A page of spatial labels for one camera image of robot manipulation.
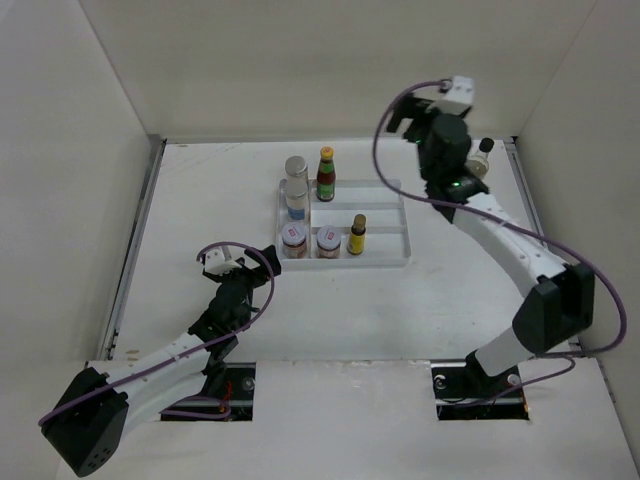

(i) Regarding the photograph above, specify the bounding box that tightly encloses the dark soy sauce bottle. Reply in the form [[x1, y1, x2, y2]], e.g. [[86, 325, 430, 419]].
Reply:
[[465, 137, 495, 180]]

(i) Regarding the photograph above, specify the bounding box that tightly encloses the spice jar white red lid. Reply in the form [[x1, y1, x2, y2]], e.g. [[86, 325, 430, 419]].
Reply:
[[316, 225, 342, 259]]

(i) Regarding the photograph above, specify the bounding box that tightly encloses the red sauce bottle yellow cap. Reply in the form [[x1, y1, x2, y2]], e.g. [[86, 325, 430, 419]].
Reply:
[[316, 146, 336, 202]]

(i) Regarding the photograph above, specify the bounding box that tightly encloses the small yellow label bottle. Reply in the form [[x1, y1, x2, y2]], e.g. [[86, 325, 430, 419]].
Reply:
[[347, 214, 366, 255]]

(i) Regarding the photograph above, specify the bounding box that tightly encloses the tall jar silver lid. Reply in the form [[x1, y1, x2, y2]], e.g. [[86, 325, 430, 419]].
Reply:
[[284, 178, 309, 221]]

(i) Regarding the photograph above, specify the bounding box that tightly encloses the small bottle blue label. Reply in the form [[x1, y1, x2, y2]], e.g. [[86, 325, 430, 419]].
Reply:
[[284, 155, 309, 184]]

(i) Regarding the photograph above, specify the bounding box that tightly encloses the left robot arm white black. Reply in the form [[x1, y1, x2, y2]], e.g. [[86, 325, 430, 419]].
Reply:
[[38, 242, 282, 478]]

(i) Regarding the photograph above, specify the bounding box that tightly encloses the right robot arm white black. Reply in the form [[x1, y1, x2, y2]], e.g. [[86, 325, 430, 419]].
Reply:
[[386, 93, 595, 396]]

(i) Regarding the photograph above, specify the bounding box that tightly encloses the white divided organizer tray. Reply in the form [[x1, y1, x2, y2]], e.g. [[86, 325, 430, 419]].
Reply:
[[275, 180, 411, 271]]

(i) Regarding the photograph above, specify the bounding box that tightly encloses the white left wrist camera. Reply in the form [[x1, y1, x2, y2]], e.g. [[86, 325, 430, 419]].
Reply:
[[197, 244, 240, 275]]

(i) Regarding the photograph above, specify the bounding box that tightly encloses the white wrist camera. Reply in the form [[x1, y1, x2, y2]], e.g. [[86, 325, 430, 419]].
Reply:
[[197, 244, 240, 275], [435, 76, 475, 117]]

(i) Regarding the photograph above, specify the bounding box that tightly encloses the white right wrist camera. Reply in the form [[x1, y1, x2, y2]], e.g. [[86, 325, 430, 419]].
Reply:
[[435, 76, 475, 117]]

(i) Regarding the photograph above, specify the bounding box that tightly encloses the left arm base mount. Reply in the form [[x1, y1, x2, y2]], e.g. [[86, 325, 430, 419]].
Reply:
[[160, 363, 257, 422]]

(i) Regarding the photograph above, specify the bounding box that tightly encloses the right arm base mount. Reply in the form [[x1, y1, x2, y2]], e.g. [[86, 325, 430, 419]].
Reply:
[[431, 362, 529, 421]]

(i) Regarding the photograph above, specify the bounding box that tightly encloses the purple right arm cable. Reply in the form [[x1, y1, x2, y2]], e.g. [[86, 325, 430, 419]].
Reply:
[[373, 79, 628, 406]]

